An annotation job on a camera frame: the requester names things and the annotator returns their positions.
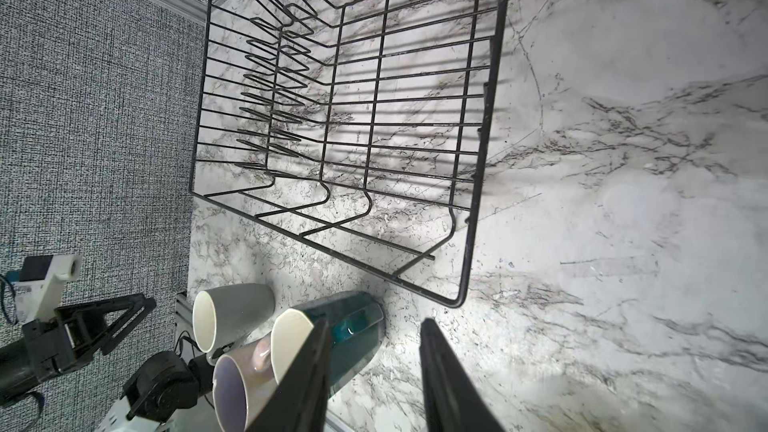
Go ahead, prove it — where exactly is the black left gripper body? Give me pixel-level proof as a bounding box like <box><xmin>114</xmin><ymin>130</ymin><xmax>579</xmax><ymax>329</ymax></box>
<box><xmin>22</xmin><ymin>307</ymin><xmax>108</xmax><ymax>372</ymax></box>

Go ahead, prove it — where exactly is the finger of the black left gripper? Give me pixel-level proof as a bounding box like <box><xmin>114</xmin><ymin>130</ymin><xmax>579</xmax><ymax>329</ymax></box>
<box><xmin>72</xmin><ymin>293</ymin><xmax>156</xmax><ymax>342</ymax></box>

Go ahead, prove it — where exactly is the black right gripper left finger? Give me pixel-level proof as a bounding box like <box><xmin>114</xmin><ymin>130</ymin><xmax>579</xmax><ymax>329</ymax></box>
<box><xmin>248</xmin><ymin>319</ymin><xmax>332</xmax><ymax>431</ymax></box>

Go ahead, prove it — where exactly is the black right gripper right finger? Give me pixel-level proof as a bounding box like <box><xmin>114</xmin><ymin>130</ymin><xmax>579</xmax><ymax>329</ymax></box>
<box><xmin>419</xmin><ymin>318</ymin><xmax>503</xmax><ymax>431</ymax></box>

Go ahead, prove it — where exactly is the pink iridescent mug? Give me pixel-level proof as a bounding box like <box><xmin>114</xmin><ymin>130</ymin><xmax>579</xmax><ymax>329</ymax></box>
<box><xmin>212</xmin><ymin>334</ymin><xmax>277</xmax><ymax>432</ymax></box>

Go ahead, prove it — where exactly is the dark green mug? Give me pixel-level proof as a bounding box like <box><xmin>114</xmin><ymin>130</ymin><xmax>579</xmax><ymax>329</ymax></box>
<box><xmin>270</xmin><ymin>291</ymin><xmax>386</xmax><ymax>396</ymax></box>

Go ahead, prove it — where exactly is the grey ceramic mug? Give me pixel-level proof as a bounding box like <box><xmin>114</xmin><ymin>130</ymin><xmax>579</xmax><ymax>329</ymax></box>
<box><xmin>192</xmin><ymin>283</ymin><xmax>275</xmax><ymax>353</ymax></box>

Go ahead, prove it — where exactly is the black wire dish rack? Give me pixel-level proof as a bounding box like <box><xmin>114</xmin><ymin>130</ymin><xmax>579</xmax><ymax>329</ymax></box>
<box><xmin>189</xmin><ymin>0</ymin><xmax>508</xmax><ymax>308</ymax></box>

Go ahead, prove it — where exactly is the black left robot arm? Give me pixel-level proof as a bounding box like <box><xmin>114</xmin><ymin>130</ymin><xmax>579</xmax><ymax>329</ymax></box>
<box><xmin>1</xmin><ymin>294</ymin><xmax>213</xmax><ymax>431</ymax></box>

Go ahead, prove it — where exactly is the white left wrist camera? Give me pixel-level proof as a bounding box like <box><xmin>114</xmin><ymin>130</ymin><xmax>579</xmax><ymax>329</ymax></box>
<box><xmin>11</xmin><ymin>254</ymin><xmax>82</xmax><ymax>325</ymax></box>

